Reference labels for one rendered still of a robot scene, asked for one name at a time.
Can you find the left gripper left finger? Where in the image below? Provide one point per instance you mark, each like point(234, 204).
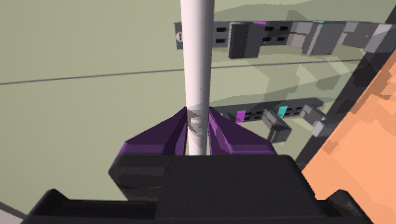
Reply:
point(162, 137)

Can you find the white bar with red end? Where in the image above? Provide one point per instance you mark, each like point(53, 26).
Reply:
point(197, 29)

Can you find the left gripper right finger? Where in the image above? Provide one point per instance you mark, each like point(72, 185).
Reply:
point(234, 139)

